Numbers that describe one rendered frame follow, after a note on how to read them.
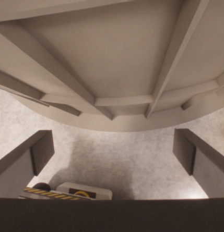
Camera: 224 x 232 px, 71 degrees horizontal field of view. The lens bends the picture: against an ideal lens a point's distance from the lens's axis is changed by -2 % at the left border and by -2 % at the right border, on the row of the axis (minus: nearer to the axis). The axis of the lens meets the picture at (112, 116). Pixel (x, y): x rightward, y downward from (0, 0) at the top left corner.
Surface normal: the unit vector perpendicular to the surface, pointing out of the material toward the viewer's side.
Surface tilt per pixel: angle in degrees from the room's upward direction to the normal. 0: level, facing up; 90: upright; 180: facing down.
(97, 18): 90
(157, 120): 0
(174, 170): 0
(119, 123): 0
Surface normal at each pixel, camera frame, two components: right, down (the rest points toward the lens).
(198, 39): 0.13, 0.98
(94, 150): -0.15, -0.15
